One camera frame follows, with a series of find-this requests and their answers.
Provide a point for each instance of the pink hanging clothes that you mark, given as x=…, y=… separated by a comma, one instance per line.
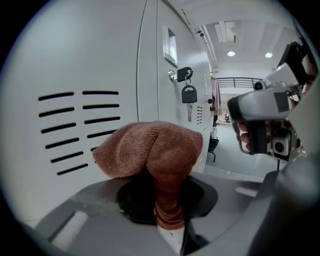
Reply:
x=215, y=95

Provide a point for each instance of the person's right hand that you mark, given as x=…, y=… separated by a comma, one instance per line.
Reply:
x=244, y=130

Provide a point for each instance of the black chair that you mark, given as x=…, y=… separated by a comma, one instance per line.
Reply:
x=213, y=146

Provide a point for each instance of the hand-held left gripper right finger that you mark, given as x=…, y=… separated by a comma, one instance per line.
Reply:
x=225, y=205

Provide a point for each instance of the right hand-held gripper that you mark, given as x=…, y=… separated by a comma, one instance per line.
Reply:
x=282, y=75

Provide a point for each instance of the brown cleaning cloth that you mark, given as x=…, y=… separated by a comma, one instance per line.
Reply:
x=150, y=150

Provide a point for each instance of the grey gripper-mounted camera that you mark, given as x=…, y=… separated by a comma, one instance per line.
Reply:
x=259, y=85
x=281, y=147

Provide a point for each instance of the grey metal locker cabinet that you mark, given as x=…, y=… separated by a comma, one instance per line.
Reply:
x=165, y=112

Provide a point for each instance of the person's right forearm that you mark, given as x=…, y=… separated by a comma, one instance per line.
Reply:
x=312, y=75

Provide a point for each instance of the round ceiling light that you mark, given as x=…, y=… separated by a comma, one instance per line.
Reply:
x=268, y=55
x=231, y=53

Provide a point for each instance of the black mezzanine railing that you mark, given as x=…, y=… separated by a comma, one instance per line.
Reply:
x=235, y=82

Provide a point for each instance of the person's white printed t-shirt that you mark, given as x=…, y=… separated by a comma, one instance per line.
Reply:
x=306, y=125

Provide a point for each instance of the grey metal locker door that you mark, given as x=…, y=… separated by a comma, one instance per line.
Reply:
x=75, y=50

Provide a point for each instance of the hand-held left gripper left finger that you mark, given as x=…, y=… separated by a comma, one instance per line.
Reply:
x=100, y=200

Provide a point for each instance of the red hanging tag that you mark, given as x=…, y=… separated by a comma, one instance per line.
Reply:
x=186, y=17

